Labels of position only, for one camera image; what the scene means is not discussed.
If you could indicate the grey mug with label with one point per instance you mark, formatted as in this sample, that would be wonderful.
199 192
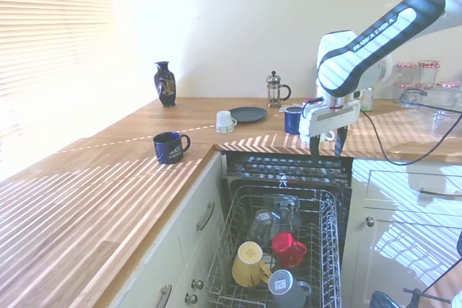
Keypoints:
285 288

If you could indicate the white and green cup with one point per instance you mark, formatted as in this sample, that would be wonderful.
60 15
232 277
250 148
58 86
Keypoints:
367 100

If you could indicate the dark grey plate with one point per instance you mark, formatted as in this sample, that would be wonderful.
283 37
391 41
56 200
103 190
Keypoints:
248 114

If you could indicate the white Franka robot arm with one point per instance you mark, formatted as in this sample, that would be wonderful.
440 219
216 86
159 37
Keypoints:
379 37

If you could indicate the clear plastic container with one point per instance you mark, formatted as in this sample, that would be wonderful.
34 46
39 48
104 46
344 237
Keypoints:
436 99

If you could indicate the cream kitchen cabinet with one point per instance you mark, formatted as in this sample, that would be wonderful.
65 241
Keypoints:
397 236
180 243

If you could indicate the yellow mug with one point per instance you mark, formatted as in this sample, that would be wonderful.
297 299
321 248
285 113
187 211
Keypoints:
247 261

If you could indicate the white patterned cup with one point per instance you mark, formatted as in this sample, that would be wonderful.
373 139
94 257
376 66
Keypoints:
224 122

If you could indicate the glass French press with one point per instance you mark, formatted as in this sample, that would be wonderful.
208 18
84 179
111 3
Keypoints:
275 88

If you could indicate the black camera tripod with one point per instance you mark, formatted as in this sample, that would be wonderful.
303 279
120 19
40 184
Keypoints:
417 293

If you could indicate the navy mug with white print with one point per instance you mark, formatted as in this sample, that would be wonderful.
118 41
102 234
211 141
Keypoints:
167 147

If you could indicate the red mug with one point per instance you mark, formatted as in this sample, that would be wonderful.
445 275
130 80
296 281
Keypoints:
288 250

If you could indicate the dark blue painted vase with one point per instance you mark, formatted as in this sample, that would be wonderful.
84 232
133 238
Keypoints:
165 84

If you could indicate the dishwasher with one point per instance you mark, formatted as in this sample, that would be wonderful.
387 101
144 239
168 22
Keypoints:
288 168

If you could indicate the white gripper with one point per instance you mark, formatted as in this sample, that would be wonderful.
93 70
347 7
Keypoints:
335 117

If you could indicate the glass jar with chequered lid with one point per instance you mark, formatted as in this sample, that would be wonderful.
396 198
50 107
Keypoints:
406 74
401 92
429 70
448 84

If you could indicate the window blind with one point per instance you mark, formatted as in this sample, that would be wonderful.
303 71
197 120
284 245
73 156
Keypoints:
47 34

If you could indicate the clear glass with label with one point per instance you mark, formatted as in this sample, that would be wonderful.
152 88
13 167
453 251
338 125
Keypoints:
263 223

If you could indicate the blue round object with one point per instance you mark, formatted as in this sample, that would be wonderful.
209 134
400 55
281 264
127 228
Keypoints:
383 300

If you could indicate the round metal knob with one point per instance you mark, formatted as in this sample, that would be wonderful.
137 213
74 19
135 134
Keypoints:
370 220
191 299
197 283

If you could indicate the large clear glass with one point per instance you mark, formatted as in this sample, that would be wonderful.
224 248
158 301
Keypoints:
287 210

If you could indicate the plain blue mug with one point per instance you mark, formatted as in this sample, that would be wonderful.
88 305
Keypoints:
291 120

